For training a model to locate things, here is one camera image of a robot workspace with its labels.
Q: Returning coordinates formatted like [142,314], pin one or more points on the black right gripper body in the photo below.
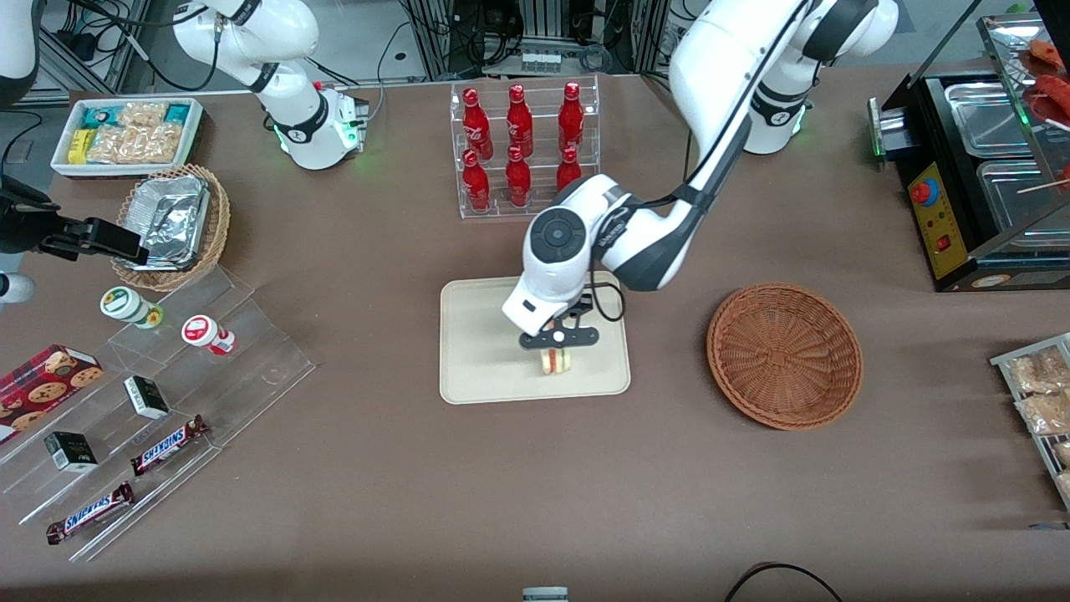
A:
[18,226]

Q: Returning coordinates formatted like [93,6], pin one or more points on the triangle sandwich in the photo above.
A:
[555,361]

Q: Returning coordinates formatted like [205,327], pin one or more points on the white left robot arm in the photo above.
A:
[710,50]

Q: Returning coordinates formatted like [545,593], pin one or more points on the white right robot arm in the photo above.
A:
[292,125]

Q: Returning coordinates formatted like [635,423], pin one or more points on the beige plastic tray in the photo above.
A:
[485,351]

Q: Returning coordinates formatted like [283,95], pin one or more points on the small wicker basket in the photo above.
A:
[213,226]

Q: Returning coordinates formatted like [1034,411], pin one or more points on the round brown wicker basket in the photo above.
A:
[786,355]

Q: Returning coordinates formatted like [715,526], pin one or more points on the stack of foil trays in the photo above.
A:
[171,217]

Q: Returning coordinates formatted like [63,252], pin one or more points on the white snack bin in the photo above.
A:
[63,163]

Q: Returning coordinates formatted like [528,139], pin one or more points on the green capped yogurt bottle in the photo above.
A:
[125,305]

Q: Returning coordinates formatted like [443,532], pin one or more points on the yellow snack packet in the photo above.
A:
[79,146]

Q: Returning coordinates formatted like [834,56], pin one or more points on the large clear bag of crackers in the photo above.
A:
[134,144]

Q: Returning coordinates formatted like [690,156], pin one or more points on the teal snack packet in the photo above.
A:
[96,117]

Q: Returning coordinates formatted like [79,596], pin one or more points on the small clear bag of crackers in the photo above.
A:
[142,113]

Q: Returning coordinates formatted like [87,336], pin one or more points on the red cola bottle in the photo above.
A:
[518,180]
[476,184]
[519,117]
[568,167]
[476,121]
[571,113]

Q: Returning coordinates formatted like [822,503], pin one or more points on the red capped yogurt bottle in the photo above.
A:
[205,333]

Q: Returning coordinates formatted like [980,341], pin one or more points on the red cookie box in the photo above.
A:
[42,389]

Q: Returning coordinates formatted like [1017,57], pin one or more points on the small black carton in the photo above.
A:
[71,451]
[146,397]

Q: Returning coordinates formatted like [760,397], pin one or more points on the clear acrylic bottle rack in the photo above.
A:
[543,134]

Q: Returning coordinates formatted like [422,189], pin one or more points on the clear acrylic step display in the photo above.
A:
[242,368]

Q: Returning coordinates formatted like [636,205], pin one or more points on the Snickers bar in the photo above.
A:
[89,512]
[167,445]

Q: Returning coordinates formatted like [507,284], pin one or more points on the white power strip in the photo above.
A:
[541,61]

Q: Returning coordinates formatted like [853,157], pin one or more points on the grey device at table edge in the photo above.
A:
[545,595]

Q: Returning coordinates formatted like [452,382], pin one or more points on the black food warmer cabinet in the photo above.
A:
[953,226]

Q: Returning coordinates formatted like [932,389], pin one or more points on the steel warmer pan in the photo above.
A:
[1016,201]
[986,121]

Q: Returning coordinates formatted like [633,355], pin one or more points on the clear bag of rice snacks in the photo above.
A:
[1063,453]
[1065,487]
[1047,414]
[1041,372]

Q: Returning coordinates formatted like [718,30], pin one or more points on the red skewered food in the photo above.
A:
[1052,94]

